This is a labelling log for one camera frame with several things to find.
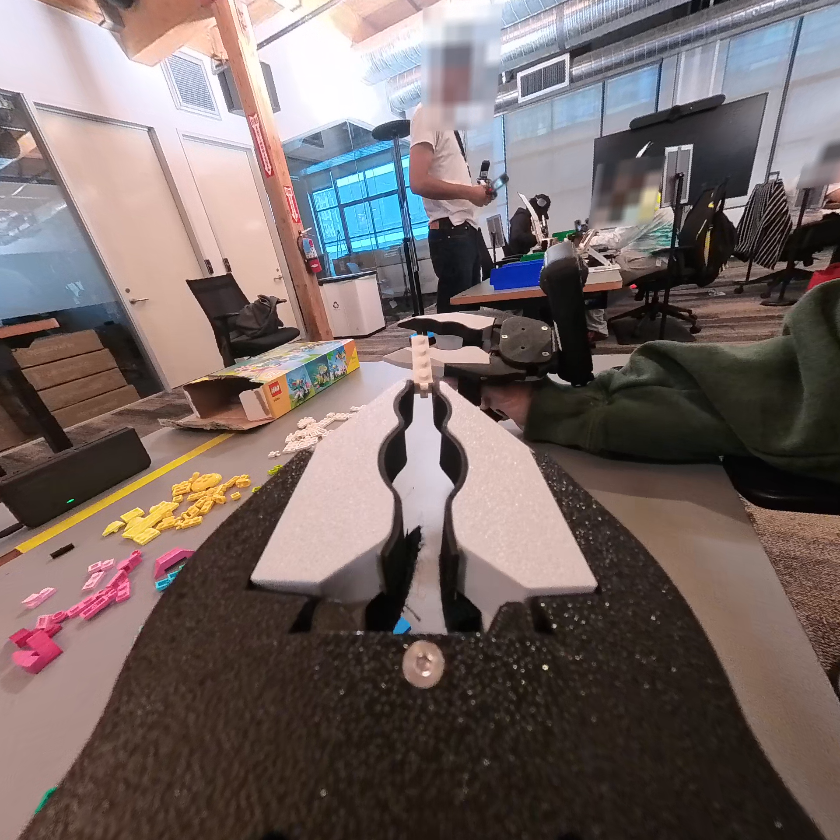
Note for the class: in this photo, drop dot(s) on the wooden post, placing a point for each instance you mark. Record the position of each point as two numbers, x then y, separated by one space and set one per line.
266 151

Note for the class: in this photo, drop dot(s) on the white door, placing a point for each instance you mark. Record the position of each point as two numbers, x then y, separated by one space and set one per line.
131 249
223 216

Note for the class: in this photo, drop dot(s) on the dark bag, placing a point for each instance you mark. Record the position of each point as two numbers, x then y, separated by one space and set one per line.
259 318

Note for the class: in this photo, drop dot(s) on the colourful lego box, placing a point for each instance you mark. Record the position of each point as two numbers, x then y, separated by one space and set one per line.
308 374

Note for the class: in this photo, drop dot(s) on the large black screen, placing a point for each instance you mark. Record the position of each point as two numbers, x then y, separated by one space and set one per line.
722 151

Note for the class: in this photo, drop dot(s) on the small black lego piece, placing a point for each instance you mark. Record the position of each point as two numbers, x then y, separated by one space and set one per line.
62 550

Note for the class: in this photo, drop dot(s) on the silver air duct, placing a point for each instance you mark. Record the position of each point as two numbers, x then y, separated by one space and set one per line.
617 65

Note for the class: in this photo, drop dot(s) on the black office chair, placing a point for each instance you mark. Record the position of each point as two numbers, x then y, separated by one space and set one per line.
702 243
210 308

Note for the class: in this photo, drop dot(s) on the black power box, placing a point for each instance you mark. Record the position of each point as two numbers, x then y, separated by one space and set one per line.
72 472

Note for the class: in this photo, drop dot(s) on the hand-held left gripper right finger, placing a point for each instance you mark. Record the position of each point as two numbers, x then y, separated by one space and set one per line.
518 518

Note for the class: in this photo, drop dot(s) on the person's right forearm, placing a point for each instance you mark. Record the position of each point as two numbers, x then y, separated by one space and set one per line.
689 394

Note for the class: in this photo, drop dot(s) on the white lego plates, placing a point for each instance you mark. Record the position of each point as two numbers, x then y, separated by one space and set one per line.
423 367

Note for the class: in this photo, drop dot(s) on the stack of wooden crates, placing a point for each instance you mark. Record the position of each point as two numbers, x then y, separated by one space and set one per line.
72 374

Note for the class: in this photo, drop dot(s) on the black wall speaker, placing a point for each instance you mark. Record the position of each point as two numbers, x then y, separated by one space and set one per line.
270 88

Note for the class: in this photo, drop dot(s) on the pile of pink lego pieces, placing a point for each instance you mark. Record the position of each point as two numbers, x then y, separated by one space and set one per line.
105 594

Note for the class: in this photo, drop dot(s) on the pile of turquoise lego pieces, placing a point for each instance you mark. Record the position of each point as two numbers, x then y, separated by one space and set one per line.
167 581

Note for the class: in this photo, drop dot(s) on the black video bar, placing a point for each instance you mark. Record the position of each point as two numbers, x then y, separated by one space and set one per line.
676 111

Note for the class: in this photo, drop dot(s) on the blue storage bin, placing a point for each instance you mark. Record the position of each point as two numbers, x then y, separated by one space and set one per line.
515 277

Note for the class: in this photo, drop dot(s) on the yellow tape strip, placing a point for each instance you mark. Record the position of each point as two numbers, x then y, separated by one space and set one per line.
131 489

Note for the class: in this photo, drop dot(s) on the pile of yellow lego pieces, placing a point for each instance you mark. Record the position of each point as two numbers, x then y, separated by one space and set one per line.
157 518

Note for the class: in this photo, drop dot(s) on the magenta lego wedge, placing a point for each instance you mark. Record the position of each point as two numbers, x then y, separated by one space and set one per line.
172 559

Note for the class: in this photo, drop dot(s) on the striped garment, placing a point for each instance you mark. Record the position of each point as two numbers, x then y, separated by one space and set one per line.
764 223

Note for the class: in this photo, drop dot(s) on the pile of white lego pieces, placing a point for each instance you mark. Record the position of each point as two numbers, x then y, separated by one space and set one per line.
308 430

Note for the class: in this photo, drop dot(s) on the wooden top table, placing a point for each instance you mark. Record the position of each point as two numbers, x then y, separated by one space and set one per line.
499 295

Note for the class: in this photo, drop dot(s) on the white wall vent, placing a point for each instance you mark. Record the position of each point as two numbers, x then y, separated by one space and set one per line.
543 77
191 84

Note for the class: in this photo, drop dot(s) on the red fire extinguisher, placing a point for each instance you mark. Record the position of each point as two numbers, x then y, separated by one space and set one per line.
313 253

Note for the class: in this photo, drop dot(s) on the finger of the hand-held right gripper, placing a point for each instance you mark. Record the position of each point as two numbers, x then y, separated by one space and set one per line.
466 358
453 320

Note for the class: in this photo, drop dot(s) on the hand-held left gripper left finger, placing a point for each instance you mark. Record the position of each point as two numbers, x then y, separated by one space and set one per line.
328 518

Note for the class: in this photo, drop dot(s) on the white recycling bin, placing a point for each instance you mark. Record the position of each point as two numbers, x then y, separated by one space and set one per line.
354 308

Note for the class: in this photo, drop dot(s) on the yellow round lego dish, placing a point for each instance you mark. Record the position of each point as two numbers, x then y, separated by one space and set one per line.
207 480

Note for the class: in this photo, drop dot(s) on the person's right hand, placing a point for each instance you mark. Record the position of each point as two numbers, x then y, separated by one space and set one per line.
512 403

